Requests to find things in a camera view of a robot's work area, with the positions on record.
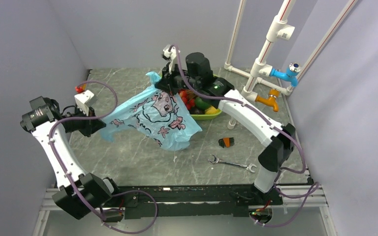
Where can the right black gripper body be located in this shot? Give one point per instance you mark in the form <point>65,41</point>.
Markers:
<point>175,80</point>

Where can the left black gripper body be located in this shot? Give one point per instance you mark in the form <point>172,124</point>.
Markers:
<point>83,126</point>

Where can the blue plastic bag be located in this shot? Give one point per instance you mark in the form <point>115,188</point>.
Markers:
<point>156,114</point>

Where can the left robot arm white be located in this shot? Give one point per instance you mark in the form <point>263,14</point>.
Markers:
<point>80,192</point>

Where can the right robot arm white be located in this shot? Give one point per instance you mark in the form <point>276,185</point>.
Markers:
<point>277,139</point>

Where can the green fake avocado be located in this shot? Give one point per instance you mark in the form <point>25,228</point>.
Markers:
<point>199,103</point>

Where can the yellow fake fruit front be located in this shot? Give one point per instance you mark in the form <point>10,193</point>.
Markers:
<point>211,111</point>

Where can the green plastic fruit basket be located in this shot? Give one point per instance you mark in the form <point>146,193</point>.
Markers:
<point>188,98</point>

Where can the orange black hex key set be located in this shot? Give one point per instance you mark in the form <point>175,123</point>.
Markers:
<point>226,142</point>

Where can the silver open-end wrench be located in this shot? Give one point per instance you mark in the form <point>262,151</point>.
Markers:
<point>249,167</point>

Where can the orange faucet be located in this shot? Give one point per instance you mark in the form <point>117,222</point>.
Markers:
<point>271,100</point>

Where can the blue faucet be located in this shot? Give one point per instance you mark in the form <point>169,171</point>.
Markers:
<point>290,75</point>

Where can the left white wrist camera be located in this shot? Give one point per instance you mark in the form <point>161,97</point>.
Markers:
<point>84,100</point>

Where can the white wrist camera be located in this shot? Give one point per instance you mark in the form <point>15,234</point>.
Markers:
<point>170,55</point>
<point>84,100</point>

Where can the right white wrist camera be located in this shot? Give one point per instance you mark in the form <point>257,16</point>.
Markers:
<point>170,55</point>

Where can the white PVC pipe frame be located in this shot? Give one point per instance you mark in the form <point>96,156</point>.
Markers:
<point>279,29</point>

